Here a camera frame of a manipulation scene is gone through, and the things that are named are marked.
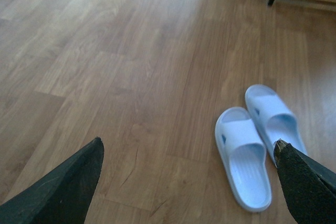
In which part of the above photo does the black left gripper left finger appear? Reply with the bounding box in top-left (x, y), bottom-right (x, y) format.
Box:
top-left (1, 137), bottom-right (104, 223)

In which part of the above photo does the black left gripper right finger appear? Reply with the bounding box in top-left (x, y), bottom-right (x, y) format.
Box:
top-left (274, 139), bottom-right (335, 223)

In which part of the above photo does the light blue left slipper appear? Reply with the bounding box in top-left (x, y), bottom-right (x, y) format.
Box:
top-left (215, 107), bottom-right (272, 212)

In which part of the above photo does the light blue slipper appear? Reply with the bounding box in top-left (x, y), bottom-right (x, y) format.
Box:
top-left (245, 84), bottom-right (308, 161)
top-left (215, 107), bottom-right (272, 212)

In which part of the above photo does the light blue right slipper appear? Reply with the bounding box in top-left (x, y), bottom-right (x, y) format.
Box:
top-left (245, 84), bottom-right (308, 161)

